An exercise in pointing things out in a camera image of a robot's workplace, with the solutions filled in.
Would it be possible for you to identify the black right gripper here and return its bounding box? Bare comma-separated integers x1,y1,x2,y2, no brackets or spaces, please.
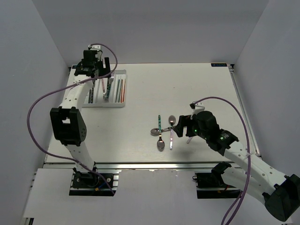
173,115,209,140

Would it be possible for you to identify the green handled fork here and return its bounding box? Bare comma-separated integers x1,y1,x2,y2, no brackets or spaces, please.
106,73,115,97

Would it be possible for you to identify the orange chopstick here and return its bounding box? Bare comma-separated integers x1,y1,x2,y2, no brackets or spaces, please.
122,79,126,103

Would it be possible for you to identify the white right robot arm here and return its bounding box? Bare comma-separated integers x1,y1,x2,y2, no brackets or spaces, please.
174,111,300,222

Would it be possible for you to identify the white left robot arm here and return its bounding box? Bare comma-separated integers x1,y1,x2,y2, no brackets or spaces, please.
50,45,111,187

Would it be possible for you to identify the white divided utensil tray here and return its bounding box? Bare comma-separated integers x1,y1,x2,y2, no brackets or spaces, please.
79,70,127,108

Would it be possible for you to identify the pink handled spoon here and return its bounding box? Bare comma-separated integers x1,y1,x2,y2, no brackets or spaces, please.
168,115,176,150

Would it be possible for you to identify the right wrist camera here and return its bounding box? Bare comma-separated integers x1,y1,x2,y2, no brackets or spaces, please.
190,101,205,115

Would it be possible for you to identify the dark handled knife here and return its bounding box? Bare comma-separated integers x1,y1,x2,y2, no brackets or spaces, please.
90,82,95,104

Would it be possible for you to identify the dark handled spoon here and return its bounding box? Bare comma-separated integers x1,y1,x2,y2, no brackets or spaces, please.
150,126,175,136

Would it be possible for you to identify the green handled spoon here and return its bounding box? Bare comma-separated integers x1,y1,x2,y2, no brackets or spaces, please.
157,115,165,151

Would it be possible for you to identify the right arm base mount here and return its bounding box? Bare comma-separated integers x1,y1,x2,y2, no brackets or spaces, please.
192,162,241,199

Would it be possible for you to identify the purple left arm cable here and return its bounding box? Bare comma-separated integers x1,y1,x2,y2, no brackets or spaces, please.
26,43,118,195

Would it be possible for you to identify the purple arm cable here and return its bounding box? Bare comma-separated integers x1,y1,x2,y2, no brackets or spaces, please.
193,96,249,225
26,43,118,195

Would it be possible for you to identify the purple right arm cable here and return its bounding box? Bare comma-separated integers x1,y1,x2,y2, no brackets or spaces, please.
193,96,249,225

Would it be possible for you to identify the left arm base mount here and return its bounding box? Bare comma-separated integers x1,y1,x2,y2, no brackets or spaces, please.
69,168,114,196

